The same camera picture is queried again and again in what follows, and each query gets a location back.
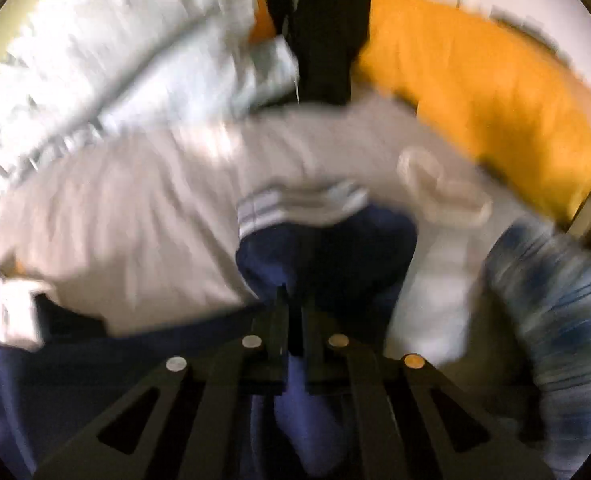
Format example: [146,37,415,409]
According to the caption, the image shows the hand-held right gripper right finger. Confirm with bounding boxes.
[300,304,557,480]

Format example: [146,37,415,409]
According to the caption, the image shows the blue plaid shirt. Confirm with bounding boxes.
[483,222,591,476]

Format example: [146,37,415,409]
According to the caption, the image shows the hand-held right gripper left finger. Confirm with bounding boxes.
[32,284,291,480]

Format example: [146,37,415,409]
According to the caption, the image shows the grey duvet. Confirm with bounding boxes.
[0,0,301,211]

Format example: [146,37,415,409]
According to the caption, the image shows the white and navy varsity jacket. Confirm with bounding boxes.
[0,180,421,480]

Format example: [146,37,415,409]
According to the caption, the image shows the black bag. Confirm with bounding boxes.
[268,0,373,106]

